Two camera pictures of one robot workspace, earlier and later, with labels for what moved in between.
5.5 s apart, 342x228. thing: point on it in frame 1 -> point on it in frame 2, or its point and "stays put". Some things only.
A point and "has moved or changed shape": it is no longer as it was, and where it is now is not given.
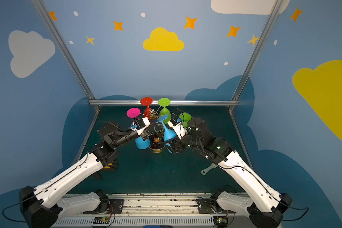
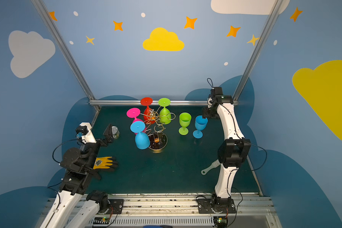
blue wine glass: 142,145 stays put
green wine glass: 165,102 stays put
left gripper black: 145,130 -> 105,133
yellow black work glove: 108,161 stays put
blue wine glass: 168,136 has moved or changed shape
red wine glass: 147,101 stays put
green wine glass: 187,118 stays put
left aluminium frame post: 66,52 stays put
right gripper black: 176,143 -> 210,112
